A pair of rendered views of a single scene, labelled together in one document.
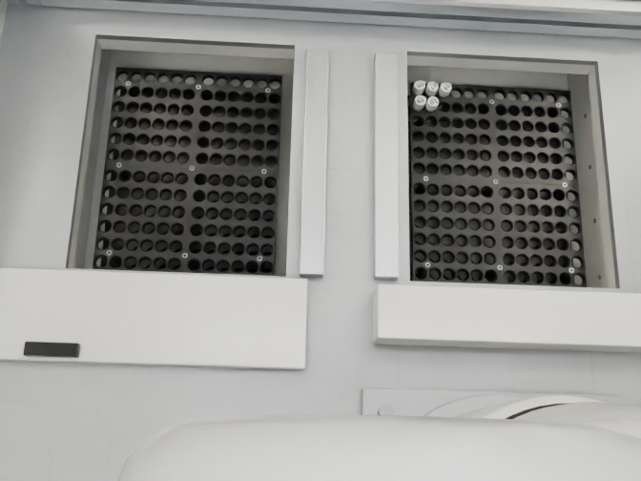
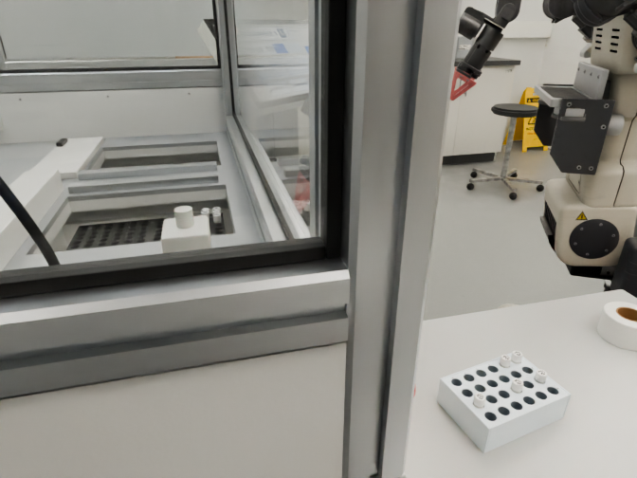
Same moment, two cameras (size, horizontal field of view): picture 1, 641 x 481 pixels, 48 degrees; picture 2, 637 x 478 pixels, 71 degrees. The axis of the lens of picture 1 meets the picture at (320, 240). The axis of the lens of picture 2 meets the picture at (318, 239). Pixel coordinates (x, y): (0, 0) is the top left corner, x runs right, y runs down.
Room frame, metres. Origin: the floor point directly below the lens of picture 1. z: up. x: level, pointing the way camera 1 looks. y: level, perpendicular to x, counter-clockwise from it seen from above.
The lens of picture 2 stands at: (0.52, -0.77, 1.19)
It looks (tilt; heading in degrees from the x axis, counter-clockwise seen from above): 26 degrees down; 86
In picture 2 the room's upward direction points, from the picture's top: straight up
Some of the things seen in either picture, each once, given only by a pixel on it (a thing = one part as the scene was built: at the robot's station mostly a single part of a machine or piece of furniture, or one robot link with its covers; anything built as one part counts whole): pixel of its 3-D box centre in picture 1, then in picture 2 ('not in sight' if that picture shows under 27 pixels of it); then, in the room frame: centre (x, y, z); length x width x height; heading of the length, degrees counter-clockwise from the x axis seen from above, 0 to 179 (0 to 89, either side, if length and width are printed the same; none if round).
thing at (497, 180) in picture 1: (486, 192); not in sight; (0.31, -0.17, 0.87); 0.22 x 0.18 x 0.06; 10
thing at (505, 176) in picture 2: not in sight; (505, 148); (2.20, 2.53, 0.31); 0.59 x 0.56 x 0.62; 100
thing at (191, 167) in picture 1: (195, 179); not in sight; (0.26, 0.14, 0.87); 0.22 x 0.18 x 0.06; 10
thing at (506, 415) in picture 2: not in sight; (501, 397); (0.77, -0.38, 0.78); 0.12 x 0.08 x 0.04; 20
